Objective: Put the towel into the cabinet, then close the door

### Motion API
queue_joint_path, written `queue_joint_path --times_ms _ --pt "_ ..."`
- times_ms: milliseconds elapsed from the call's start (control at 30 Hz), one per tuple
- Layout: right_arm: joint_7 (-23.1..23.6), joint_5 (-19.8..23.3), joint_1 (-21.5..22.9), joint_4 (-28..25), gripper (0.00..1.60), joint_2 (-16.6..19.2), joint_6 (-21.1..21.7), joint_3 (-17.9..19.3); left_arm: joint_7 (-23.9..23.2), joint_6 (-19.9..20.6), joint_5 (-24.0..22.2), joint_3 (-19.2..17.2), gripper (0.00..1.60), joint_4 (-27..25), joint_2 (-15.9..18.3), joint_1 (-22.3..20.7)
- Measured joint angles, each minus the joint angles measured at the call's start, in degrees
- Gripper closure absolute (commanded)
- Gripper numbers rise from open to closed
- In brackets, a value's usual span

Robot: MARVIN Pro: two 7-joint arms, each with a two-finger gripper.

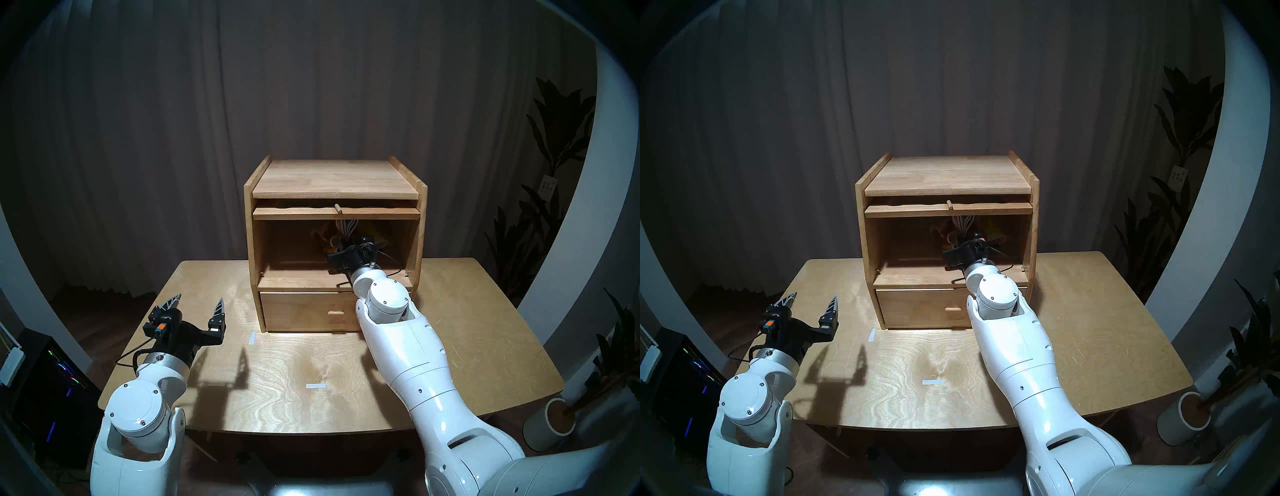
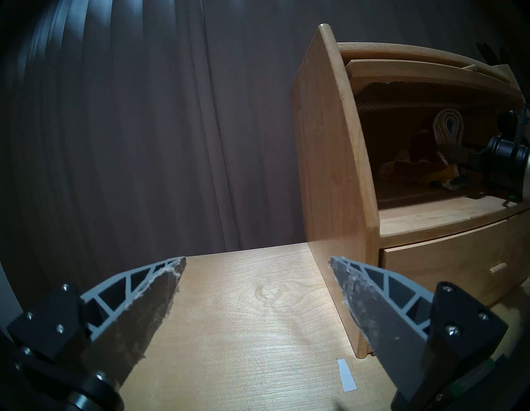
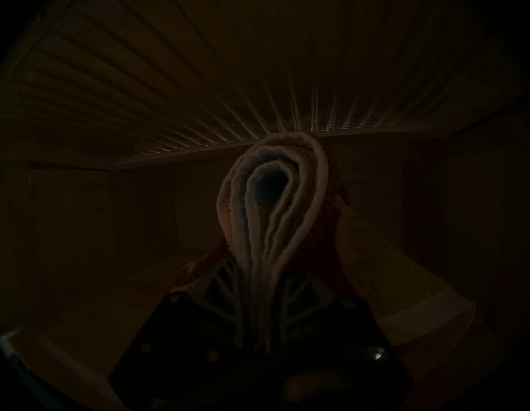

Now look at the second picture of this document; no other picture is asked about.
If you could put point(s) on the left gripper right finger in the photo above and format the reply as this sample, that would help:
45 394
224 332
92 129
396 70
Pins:
385 315

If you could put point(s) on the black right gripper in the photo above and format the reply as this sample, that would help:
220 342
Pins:
503 153

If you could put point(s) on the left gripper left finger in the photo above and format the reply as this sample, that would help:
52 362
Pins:
124 315

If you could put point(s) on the yellow red towel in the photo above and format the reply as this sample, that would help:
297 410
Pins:
418 165

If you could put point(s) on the wooden drawer with knob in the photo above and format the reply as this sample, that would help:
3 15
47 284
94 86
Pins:
447 257

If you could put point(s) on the white tape strip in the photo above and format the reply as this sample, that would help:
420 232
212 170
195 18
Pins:
346 375

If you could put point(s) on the wooden cabinet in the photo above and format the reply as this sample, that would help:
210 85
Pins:
331 165

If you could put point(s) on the grey curtain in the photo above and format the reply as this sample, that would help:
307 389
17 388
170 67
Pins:
145 124

